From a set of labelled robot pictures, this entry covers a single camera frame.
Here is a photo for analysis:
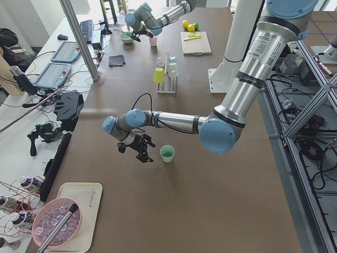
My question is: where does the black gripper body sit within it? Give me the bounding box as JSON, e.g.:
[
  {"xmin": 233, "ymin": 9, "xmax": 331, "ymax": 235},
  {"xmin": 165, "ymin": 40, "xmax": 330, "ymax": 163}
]
[
  {"xmin": 117, "ymin": 131, "xmax": 147, "ymax": 155},
  {"xmin": 132, "ymin": 28, "xmax": 153, "ymax": 37}
]

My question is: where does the pink cup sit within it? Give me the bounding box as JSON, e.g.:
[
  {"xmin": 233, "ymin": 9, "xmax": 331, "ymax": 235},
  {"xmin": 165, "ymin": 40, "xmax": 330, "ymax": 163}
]
[{"xmin": 148, "ymin": 36, "xmax": 157, "ymax": 47}]

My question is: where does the mint green cup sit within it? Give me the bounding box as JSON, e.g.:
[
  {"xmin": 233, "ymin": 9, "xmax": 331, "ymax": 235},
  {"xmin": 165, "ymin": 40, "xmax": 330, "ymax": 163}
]
[{"xmin": 160, "ymin": 145, "xmax": 175, "ymax": 163}]

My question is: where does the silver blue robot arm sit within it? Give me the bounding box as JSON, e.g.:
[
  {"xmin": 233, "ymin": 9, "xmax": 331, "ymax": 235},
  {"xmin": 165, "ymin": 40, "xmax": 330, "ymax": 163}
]
[
  {"xmin": 102, "ymin": 1, "xmax": 316, "ymax": 163},
  {"xmin": 125, "ymin": 0, "xmax": 196, "ymax": 42}
]

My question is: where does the light blue cup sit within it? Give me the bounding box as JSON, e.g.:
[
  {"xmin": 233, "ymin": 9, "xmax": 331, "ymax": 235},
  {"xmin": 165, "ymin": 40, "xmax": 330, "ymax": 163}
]
[{"xmin": 168, "ymin": 56, "xmax": 177, "ymax": 63}]

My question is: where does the cream white cup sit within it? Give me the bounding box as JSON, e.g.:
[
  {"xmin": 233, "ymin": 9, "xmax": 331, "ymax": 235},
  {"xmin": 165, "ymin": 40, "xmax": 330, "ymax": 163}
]
[{"xmin": 168, "ymin": 62, "xmax": 179, "ymax": 77}]

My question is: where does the yellow cup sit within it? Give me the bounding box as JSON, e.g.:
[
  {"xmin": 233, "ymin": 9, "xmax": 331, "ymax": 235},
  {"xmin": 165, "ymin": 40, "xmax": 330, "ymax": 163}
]
[{"xmin": 153, "ymin": 67, "xmax": 165, "ymax": 83}]

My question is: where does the white cup holder rack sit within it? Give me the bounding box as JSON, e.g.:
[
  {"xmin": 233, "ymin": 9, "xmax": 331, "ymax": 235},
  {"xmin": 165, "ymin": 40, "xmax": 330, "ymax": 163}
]
[{"xmin": 157, "ymin": 52, "xmax": 177, "ymax": 94}]

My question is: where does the green bowl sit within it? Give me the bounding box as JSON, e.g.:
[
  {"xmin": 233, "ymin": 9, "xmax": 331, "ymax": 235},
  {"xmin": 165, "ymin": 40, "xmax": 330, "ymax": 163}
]
[{"xmin": 120, "ymin": 38, "xmax": 133, "ymax": 44}]

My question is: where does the grey folded cloth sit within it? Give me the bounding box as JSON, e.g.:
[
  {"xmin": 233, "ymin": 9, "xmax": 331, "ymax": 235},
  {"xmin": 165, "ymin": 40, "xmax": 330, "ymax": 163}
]
[{"xmin": 108, "ymin": 55, "xmax": 125, "ymax": 67}]

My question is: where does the wooden mug tree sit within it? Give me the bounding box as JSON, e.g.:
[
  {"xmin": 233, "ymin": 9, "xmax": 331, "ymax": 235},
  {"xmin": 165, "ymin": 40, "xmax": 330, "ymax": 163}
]
[{"xmin": 117, "ymin": 0, "xmax": 133, "ymax": 32}]

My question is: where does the black power box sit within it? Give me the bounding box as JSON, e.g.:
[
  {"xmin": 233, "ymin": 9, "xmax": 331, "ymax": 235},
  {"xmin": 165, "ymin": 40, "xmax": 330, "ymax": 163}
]
[{"xmin": 91, "ymin": 30, "xmax": 103, "ymax": 50}]

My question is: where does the yellow lemon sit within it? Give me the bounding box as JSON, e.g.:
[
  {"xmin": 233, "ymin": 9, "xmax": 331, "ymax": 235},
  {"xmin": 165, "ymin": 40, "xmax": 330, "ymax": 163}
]
[
  {"xmin": 182, "ymin": 20, "xmax": 190, "ymax": 29},
  {"xmin": 187, "ymin": 24, "xmax": 195, "ymax": 32}
]

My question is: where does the black keyboard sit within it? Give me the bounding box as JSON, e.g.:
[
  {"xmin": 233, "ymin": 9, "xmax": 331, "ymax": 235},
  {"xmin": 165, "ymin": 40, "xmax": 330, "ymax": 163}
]
[{"xmin": 80, "ymin": 20, "xmax": 94, "ymax": 44}]

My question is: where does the wooden cutting board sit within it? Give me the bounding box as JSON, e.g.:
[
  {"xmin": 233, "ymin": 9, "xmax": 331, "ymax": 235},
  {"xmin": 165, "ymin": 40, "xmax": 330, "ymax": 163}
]
[{"xmin": 180, "ymin": 32, "xmax": 212, "ymax": 55}]

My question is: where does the cream plastic tray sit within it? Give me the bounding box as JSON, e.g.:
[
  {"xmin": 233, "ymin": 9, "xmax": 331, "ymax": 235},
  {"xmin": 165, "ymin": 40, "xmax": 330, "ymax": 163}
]
[{"xmin": 46, "ymin": 182, "xmax": 103, "ymax": 252}]

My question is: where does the far blue teach pendant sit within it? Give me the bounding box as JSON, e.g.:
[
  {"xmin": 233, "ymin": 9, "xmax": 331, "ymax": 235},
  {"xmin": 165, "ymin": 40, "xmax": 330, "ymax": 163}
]
[{"xmin": 51, "ymin": 41, "xmax": 81, "ymax": 64}]

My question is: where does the blue teach pendant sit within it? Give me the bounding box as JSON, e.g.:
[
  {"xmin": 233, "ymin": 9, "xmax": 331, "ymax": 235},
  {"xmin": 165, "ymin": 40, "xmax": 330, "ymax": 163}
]
[
  {"xmin": 33, "ymin": 62, "xmax": 72, "ymax": 89},
  {"xmin": 51, "ymin": 41, "xmax": 81, "ymax": 64}
]

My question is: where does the black computer mouse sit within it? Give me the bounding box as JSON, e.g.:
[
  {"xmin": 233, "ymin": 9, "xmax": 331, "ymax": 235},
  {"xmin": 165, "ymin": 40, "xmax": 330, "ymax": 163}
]
[{"xmin": 57, "ymin": 34, "xmax": 68, "ymax": 41}]

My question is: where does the black plastic fixture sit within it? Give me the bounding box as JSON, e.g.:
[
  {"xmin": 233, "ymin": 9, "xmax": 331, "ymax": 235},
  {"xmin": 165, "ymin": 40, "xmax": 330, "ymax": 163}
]
[{"xmin": 53, "ymin": 90, "xmax": 84, "ymax": 132}]

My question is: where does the metal muddler stick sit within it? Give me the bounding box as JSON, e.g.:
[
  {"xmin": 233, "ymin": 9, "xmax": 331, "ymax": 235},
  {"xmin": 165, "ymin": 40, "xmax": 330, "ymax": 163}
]
[{"xmin": 37, "ymin": 203, "xmax": 78, "ymax": 253}]

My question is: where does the near blue teach pendant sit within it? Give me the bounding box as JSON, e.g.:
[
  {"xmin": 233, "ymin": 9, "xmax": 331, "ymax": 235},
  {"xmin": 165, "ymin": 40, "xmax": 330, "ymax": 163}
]
[{"xmin": 33, "ymin": 62, "xmax": 72, "ymax": 89}]

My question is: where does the long black bar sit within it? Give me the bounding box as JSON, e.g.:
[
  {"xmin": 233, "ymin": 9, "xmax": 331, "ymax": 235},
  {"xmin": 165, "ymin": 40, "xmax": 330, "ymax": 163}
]
[{"xmin": 39, "ymin": 133, "xmax": 72, "ymax": 203}]

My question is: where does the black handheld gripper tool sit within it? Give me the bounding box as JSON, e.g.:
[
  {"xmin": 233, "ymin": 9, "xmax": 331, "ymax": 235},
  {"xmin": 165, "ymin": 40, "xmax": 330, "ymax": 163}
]
[{"xmin": 27, "ymin": 122, "xmax": 64, "ymax": 157}]

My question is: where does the pink bowl with ice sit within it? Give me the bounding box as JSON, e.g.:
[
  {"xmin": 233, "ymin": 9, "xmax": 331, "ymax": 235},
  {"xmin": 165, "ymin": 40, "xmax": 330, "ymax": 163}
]
[{"xmin": 32, "ymin": 198, "xmax": 82, "ymax": 249}]

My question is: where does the black metal thermos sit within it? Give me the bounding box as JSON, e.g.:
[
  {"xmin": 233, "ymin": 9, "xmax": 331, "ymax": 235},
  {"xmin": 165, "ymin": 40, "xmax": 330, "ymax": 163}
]
[{"xmin": 9, "ymin": 65, "xmax": 38, "ymax": 95}]

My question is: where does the small bottle purple label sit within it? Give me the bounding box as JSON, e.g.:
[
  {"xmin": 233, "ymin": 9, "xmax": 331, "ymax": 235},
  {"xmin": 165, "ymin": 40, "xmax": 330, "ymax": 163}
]
[{"xmin": 18, "ymin": 176, "xmax": 43, "ymax": 192}]

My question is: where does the aluminium frame post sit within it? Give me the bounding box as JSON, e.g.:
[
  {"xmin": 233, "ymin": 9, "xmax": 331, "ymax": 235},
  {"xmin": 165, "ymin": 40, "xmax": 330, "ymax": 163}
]
[{"xmin": 59, "ymin": 0, "xmax": 99, "ymax": 82}]

